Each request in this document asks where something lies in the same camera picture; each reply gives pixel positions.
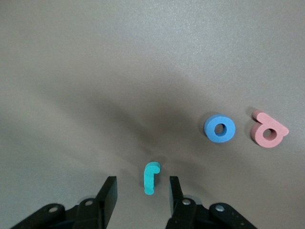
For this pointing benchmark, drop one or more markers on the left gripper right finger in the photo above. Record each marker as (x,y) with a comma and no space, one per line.
(177,205)

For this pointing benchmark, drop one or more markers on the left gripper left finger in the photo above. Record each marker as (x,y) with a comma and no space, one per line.
(107,202)

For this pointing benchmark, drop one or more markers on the teal hooked foam letter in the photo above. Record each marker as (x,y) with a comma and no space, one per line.
(149,179)

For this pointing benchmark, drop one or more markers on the blue foam letter o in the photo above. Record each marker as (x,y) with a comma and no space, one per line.
(210,132)

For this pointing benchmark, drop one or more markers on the pink foam letter p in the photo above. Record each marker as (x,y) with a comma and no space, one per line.
(258,136)

